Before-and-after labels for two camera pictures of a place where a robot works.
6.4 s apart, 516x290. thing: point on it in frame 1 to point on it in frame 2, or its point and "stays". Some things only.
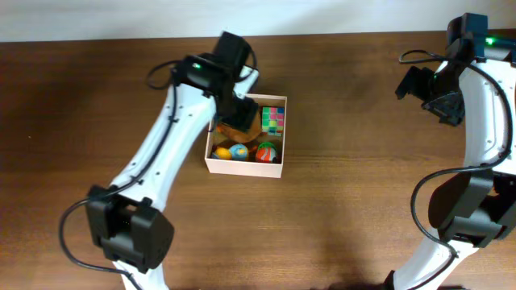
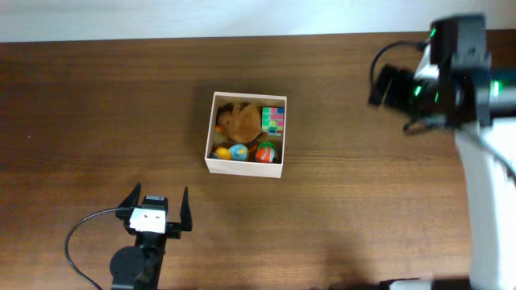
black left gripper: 244,124 to 173,230
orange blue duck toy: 236,151 stays
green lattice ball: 266,146 stays
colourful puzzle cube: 272,120 stays
